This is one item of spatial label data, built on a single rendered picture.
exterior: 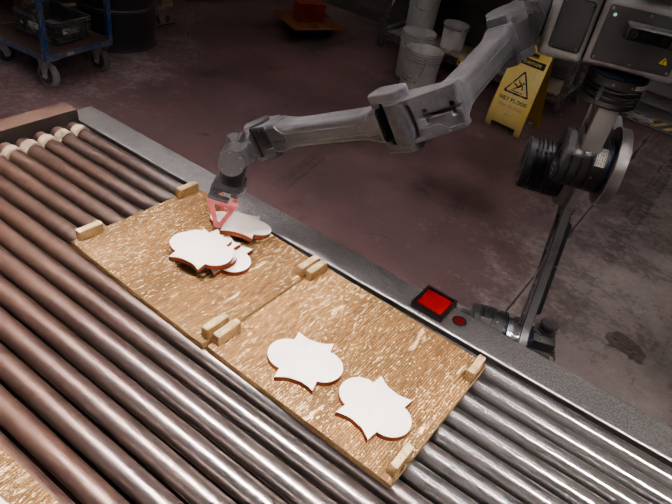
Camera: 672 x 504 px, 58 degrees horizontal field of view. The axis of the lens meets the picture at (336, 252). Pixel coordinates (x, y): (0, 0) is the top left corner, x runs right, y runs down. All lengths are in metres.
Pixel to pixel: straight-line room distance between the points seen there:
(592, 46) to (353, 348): 0.84
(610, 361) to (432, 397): 1.86
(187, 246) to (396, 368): 0.50
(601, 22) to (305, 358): 0.94
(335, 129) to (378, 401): 0.49
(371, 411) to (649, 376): 2.04
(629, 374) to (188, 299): 2.12
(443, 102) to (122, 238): 0.76
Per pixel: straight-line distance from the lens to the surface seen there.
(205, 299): 1.23
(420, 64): 4.67
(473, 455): 1.10
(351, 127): 1.09
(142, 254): 1.34
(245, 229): 1.37
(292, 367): 1.10
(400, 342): 1.20
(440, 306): 1.32
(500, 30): 1.26
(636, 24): 1.46
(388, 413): 1.07
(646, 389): 2.89
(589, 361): 2.86
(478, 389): 1.21
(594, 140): 1.58
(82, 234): 1.38
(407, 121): 1.01
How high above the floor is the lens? 1.77
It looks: 37 degrees down
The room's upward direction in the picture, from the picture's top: 11 degrees clockwise
